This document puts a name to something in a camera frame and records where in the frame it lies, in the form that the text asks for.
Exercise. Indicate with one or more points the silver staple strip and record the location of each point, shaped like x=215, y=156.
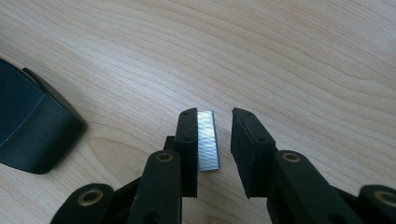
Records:
x=208, y=143

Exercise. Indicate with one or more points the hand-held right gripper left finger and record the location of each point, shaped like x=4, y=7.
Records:
x=186, y=155

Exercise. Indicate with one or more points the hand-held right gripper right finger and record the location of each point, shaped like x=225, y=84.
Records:
x=255, y=155

